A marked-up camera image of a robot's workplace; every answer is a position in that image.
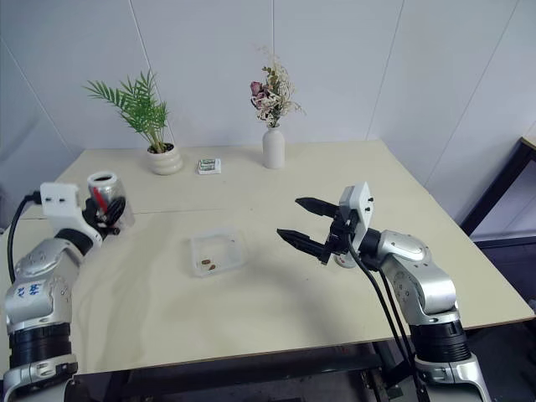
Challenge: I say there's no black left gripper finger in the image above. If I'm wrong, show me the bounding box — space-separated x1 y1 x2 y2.
108 196 127 223

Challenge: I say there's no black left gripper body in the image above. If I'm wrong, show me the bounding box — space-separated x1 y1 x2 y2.
81 196 122 242

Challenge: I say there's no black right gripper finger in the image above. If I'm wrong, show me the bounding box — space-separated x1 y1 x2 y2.
295 196 343 219
276 228 328 265

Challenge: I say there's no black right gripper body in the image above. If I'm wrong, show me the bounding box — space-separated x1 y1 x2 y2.
322 211 363 267

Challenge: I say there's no clear square plastic container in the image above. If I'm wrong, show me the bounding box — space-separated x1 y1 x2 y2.
187 228 248 278

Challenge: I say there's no cream ribbed plant pot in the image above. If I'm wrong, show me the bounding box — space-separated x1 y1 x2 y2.
146 142 184 176

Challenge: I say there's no cream ceramic vase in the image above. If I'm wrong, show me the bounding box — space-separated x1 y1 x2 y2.
262 127 286 170

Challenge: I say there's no green palm plant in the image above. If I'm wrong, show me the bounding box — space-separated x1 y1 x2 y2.
83 70 171 154

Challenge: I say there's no small white green box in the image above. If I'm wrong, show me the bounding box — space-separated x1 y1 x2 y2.
196 157 222 175

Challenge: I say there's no dried flower bouquet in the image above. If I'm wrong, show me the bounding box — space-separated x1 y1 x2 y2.
250 44 306 129

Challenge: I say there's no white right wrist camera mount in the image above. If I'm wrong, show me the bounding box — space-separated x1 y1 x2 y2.
338 181 375 242

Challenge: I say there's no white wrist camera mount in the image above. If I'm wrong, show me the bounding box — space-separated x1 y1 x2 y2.
39 181 105 246
338 181 375 242

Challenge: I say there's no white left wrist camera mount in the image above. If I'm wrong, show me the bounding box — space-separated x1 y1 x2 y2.
39 181 105 246

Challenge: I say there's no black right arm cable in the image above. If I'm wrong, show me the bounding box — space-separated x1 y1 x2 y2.
346 237 424 402
376 267 420 369

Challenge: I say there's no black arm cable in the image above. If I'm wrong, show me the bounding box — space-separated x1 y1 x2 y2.
376 267 420 369
7 190 43 286
346 237 424 402

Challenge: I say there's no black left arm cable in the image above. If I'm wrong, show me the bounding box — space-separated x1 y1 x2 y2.
7 190 43 286

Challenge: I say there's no black table frame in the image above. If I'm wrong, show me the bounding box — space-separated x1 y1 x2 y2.
70 338 428 402

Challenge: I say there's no dark furniture frame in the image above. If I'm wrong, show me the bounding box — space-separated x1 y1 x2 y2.
459 136 536 252

